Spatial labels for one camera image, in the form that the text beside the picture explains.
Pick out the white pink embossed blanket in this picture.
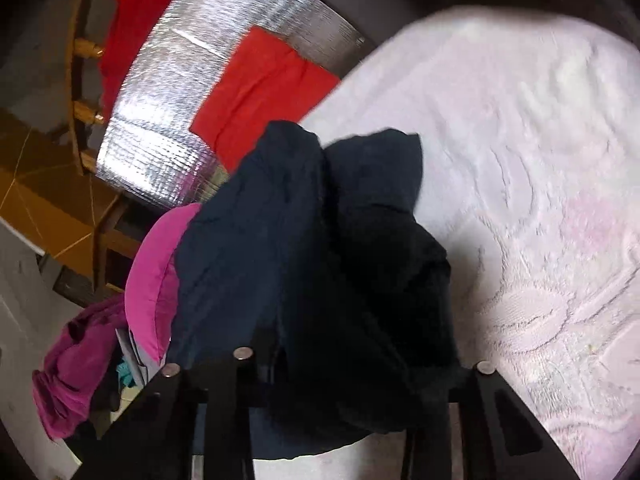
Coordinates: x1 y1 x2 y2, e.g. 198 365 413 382
250 5 640 480

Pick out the pink pillow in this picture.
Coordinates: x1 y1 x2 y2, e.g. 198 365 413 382
124 203 201 366

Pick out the navy blue jacket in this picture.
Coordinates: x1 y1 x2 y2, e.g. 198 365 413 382
170 121 468 461

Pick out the folded orange-red cloth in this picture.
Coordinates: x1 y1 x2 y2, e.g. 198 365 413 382
191 27 341 173

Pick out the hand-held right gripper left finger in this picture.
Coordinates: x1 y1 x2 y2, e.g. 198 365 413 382
75 332 281 480

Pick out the magenta cloth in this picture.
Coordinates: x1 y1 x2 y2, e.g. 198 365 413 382
32 295 131 441

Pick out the silver foil mat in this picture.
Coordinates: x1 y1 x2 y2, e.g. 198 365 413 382
95 0 368 211

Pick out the wooden chair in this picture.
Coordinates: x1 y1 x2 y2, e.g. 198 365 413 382
50 0 146 296

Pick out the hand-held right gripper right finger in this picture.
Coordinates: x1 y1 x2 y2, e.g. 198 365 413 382
404 361 572 480

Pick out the light grey cloth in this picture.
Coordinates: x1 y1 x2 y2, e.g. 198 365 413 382
115 327 162 386

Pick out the red cloth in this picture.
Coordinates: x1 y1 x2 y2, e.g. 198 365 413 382
98 0 201 116

